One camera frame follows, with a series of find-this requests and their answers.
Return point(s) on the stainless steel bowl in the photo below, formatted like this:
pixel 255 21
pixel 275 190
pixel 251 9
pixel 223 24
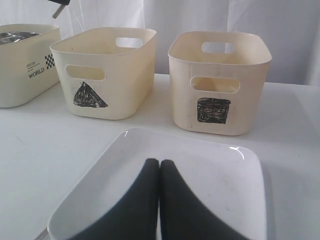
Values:
pixel 15 36

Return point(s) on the cream bin with square mark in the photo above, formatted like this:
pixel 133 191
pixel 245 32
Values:
pixel 217 80

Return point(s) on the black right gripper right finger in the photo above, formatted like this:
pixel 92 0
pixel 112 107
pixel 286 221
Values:
pixel 182 215

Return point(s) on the cream bin with triangle mark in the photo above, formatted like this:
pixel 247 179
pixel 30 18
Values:
pixel 106 72

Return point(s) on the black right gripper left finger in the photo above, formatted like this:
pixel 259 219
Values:
pixel 135 215

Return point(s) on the white backdrop curtain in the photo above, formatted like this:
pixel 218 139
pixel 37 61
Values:
pixel 289 28

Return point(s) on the white square plate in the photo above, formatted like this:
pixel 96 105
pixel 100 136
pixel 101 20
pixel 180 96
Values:
pixel 228 179

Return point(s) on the cream bin with circle mark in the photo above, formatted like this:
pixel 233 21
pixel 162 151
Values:
pixel 27 67

